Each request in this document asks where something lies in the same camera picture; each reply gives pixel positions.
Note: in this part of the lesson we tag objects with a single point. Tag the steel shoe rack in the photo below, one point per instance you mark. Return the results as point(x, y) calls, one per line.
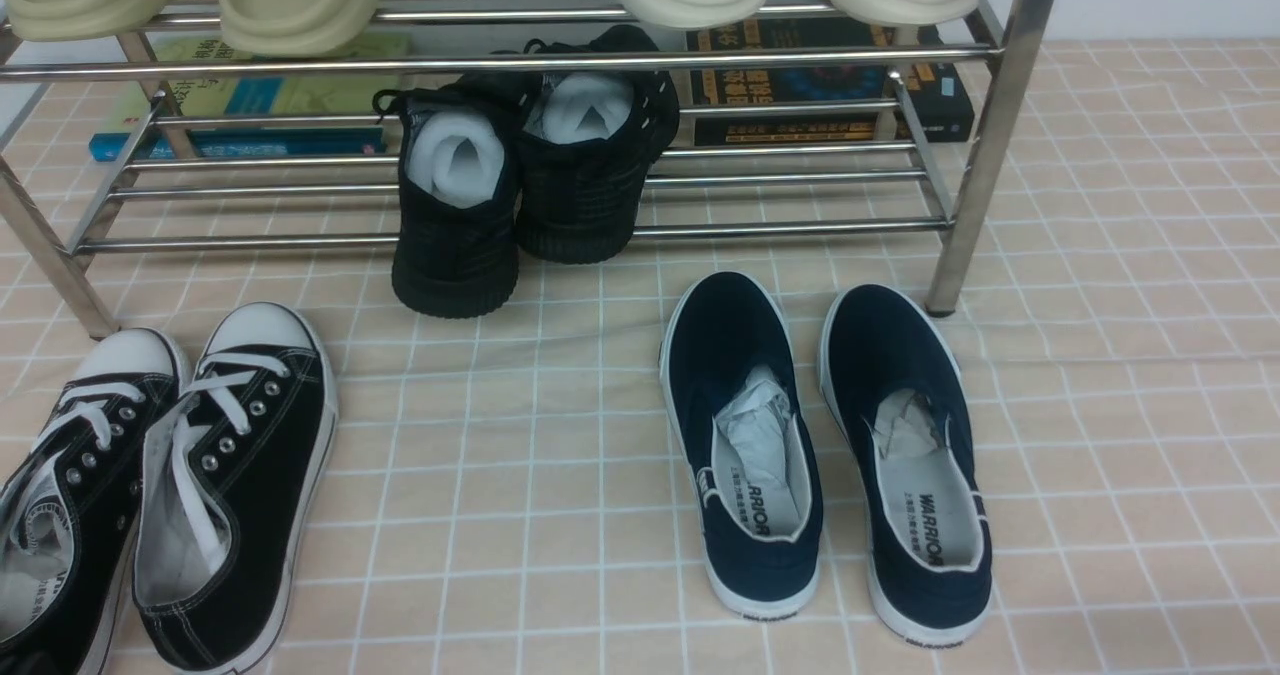
point(1009, 49)

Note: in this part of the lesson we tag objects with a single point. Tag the black knit sneaker right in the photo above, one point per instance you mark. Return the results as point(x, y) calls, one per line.
point(586, 146)

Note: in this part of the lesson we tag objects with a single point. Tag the black knit sneaker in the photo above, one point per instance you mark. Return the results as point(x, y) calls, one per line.
point(586, 146)
point(458, 182)

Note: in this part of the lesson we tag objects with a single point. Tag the navy slip-on shoe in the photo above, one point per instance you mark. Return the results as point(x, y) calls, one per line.
point(895, 390)
point(728, 374)

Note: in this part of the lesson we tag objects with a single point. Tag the black book stack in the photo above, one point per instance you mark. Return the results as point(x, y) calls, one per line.
point(936, 90)

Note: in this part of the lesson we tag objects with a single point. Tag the black knit sneaker left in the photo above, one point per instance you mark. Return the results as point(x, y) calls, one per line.
point(458, 182)

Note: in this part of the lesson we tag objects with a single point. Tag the black canvas sneaker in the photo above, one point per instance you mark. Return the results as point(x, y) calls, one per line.
point(70, 509)
point(229, 473)

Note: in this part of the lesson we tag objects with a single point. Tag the green and blue books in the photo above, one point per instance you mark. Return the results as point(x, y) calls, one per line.
point(289, 96)

